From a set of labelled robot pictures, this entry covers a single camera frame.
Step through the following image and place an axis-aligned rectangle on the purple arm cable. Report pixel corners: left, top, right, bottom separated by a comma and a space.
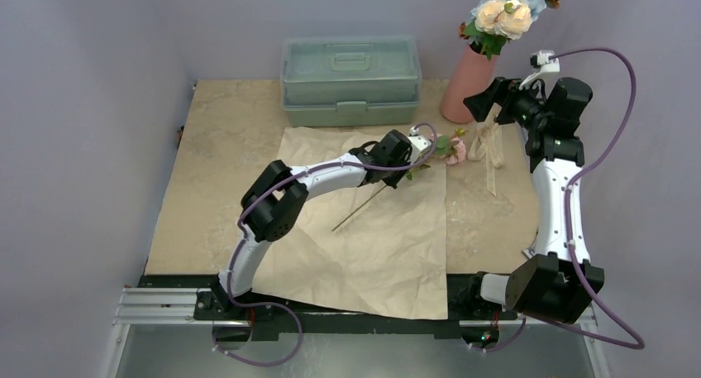
465, 46, 646, 355
211, 122, 439, 366

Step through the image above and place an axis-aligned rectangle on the red handled wrench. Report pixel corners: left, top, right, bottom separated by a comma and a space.
522, 248, 536, 259

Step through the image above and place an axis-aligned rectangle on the pink cylindrical vase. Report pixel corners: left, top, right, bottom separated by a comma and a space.
440, 45, 499, 124

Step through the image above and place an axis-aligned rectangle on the orange wrapping paper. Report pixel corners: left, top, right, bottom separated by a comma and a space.
252, 161, 447, 320

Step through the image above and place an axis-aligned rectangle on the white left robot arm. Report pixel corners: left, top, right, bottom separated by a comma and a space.
214, 127, 436, 319

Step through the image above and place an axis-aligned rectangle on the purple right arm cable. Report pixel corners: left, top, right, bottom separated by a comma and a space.
465, 46, 646, 355

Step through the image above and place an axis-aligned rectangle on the pink peony flower stem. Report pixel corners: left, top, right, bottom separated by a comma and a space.
331, 128, 467, 232

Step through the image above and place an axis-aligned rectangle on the green plastic toolbox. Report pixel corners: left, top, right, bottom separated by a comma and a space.
279, 36, 422, 127

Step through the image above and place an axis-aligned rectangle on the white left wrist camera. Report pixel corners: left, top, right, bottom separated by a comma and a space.
407, 125, 433, 166

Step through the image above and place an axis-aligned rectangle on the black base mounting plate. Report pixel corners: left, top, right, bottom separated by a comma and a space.
137, 274, 521, 347

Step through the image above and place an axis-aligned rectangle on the beige ribbon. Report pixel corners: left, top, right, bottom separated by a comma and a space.
467, 103, 504, 197

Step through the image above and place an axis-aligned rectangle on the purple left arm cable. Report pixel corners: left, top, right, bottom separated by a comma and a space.
211, 122, 439, 366

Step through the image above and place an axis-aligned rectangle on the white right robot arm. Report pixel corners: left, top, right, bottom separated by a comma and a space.
463, 77, 605, 324

